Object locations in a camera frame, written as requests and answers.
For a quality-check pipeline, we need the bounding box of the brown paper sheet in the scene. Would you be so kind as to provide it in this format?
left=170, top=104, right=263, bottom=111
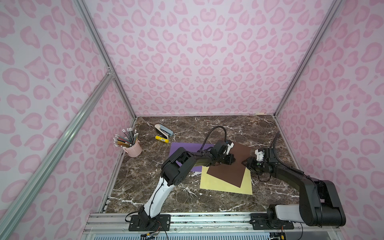
left=208, top=143, right=251, bottom=187

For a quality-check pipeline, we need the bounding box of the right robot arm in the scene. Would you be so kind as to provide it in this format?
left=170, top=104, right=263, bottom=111
left=242, top=148, right=347, bottom=229

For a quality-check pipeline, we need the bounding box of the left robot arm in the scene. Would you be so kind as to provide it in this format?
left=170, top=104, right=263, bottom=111
left=138, top=140, right=236, bottom=226

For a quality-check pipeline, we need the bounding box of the purple paper sheet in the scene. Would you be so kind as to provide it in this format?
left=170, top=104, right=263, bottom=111
left=169, top=143, right=214, bottom=173

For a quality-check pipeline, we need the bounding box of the yellow paper sheet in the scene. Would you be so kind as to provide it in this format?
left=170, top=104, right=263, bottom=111
left=200, top=167, right=253, bottom=195

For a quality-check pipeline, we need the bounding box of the grey stapler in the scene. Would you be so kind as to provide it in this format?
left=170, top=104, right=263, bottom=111
left=154, top=124, right=174, bottom=140

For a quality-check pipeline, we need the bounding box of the yellow marker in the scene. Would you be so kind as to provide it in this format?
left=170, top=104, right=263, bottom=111
left=155, top=136, right=169, bottom=143

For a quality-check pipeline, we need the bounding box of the pink pencil cup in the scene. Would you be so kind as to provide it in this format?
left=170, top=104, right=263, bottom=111
left=123, top=140, right=142, bottom=158

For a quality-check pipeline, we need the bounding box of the bundle of pencils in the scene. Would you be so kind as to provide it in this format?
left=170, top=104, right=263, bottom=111
left=114, top=128, right=139, bottom=148

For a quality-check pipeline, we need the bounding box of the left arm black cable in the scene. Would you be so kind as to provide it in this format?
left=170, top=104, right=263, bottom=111
left=199, top=125, right=228, bottom=151

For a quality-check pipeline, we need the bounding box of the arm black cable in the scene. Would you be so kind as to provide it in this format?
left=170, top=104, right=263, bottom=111
left=269, top=131, right=281, bottom=160
left=199, top=125, right=228, bottom=151

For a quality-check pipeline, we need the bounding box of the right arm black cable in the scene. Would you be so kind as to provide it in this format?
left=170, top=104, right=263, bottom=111
left=269, top=131, right=281, bottom=160

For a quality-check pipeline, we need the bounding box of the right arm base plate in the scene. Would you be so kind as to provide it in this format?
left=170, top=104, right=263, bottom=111
left=249, top=213, right=294, bottom=230

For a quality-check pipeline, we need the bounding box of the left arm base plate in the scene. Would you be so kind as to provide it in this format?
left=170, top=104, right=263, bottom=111
left=125, top=214, right=171, bottom=232

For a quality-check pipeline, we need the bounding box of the aluminium front rail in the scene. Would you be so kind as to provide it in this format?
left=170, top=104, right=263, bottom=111
left=81, top=212, right=344, bottom=240

